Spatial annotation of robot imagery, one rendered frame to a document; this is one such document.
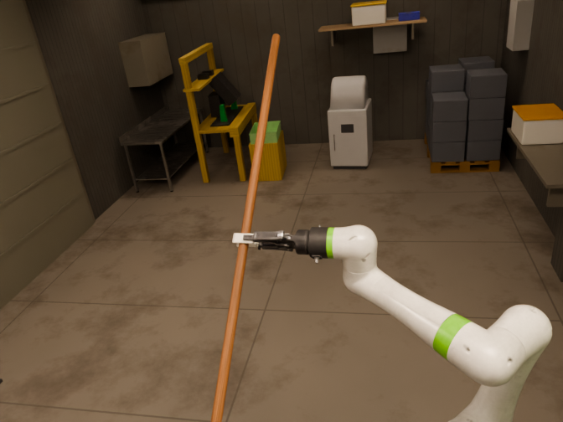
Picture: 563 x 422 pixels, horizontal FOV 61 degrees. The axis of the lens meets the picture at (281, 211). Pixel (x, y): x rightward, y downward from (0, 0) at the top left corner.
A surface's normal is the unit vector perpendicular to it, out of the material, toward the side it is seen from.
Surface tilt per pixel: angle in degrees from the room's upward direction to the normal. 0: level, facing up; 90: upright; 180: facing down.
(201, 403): 0
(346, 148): 90
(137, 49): 90
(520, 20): 90
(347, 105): 71
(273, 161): 90
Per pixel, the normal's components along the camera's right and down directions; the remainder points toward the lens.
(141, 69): -0.19, 0.46
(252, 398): -0.11, -0.89
